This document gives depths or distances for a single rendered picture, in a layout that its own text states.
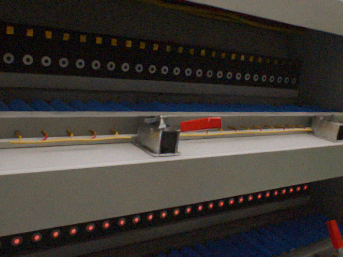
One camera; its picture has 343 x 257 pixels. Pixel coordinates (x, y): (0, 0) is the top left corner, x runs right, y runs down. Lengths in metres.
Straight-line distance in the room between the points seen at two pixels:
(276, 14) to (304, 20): 0.05
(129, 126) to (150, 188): 0.07
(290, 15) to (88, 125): 0.29
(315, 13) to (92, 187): 0.37
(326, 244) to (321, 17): 0.32
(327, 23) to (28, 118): 0.40
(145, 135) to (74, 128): 0.06
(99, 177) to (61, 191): 0.03
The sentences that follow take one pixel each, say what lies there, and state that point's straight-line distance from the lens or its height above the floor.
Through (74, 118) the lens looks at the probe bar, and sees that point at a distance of 0.32.
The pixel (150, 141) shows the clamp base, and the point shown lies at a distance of 0.32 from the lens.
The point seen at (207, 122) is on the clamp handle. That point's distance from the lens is 0.27.
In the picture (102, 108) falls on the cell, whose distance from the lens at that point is 0.39.
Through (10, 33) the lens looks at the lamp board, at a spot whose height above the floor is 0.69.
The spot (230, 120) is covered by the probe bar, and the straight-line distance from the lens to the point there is 0.42.
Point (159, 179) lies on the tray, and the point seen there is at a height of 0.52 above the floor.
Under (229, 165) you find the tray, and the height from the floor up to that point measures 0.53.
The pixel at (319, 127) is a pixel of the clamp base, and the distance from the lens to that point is 0.52.
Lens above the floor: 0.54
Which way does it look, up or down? 5 degrees up
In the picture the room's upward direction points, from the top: 5 degrees counter-clockwise
